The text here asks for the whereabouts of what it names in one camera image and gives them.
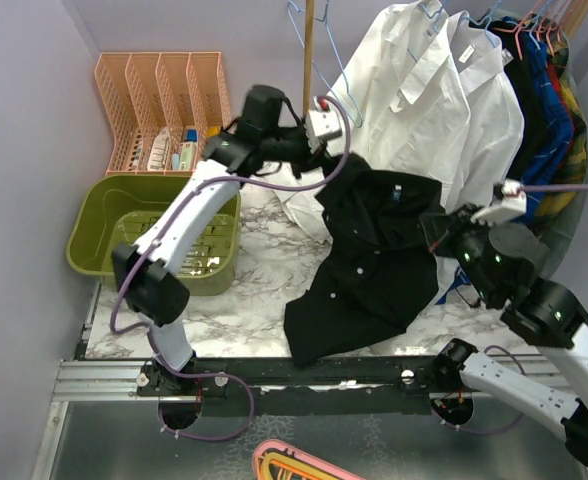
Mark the blue plaid shirt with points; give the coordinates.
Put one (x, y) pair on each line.
(557, 122)

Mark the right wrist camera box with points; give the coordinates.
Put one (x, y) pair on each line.
(509, 202)

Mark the olive green plastic basin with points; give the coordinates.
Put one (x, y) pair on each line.
(121, 208)

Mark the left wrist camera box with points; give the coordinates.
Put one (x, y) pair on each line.
(322, 124)

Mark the white shirt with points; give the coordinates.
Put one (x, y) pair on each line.
(401, 87)
(496, 124)

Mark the black hanging shirt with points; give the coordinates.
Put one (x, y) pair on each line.
(528, 165)

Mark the black shirt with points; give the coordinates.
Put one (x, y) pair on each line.
(528, 165)
(379, 274)

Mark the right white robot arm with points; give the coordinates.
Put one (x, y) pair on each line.
(503, 263)

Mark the black mounting rail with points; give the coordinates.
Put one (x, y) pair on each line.
(331, 386)

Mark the pink hanger stack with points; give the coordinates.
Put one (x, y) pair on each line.
(275, 459)

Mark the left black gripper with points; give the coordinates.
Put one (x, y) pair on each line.
(310, 159)

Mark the wooden rack pole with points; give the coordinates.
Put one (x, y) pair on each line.
(308, 53)

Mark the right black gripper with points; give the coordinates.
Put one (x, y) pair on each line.
(440, 229)

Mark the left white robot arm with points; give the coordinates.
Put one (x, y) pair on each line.
(146, 272)

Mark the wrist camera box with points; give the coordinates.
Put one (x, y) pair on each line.
(509, 202)
(322, 124)

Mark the peach plastic file organizer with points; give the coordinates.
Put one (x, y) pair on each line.
(161, 107)

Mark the yellow plaid shirt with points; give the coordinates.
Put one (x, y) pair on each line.
(573, 166)

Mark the front white shirt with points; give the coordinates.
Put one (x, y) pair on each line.
(401, 87)

